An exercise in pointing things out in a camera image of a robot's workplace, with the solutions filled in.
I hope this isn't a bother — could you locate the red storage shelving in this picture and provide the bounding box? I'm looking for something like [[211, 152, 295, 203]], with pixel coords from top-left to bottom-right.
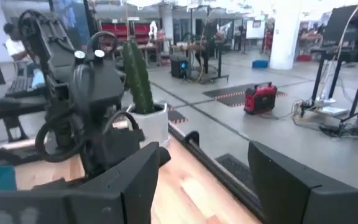
[[100, 21, 164, 44]]

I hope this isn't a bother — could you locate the white cactus pot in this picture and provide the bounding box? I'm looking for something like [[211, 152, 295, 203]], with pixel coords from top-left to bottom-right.
[[126, 102, 170, 149]]

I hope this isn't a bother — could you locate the black box with blue light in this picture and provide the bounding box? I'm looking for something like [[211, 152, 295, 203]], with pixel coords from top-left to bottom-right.
[[170, 55, 190, 79]]

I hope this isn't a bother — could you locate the red portable generator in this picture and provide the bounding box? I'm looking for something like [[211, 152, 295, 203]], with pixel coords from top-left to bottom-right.
[[243, 82, 278, 115]]

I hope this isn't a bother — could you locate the blue floor tub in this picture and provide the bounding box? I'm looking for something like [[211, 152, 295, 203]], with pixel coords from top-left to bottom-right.
[[252, 58, 270, 69]]

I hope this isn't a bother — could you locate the small hazard-striped floor mat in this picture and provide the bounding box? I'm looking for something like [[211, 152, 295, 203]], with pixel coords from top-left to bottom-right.
[[166, 108, 188, 124]]

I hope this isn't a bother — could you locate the black hazard-striped floor mat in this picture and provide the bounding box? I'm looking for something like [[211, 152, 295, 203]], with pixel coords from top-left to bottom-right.
[[202, 82, 288, 108]]

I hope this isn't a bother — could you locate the black desk frame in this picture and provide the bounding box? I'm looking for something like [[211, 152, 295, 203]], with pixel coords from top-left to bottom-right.
[[191, 40, 229, 83]]

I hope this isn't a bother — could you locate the white round pillar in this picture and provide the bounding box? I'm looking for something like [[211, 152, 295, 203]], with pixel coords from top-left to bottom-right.
[[268, 0, 303, 71]]

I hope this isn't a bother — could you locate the black table edge rail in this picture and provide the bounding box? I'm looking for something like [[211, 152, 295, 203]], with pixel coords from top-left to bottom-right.
[[168, 123, 265, 223]]

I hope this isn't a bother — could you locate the white board on stand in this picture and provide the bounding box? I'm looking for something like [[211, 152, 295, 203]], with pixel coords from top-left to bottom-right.
[[246, 19, 266, 40]]

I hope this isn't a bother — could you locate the black monitor on stand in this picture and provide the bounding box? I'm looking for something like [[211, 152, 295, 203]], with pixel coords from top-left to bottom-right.
[[309, 2, 358, 125]]

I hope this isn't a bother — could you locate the tall green cactus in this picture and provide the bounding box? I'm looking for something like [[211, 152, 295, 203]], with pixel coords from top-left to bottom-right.
[[121, 39, 155, 115]]

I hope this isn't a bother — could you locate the black side table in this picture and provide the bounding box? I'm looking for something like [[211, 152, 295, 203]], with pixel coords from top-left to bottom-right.
[[0, 96, 48, 142]]

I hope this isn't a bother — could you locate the dark textured floor mat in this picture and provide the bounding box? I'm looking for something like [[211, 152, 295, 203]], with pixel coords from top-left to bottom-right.
[[214, 152, 258, 194]]

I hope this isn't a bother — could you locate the person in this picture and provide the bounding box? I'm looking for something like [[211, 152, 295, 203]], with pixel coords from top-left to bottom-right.
[[2, 22, 40, 77]]

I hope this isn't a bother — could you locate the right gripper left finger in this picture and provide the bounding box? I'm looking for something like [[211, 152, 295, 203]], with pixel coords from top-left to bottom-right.
[[0, 141, 172, 224]]

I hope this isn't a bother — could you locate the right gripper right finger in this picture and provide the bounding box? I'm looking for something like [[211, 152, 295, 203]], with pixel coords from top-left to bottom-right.
[[247, 140, 358, 224]]

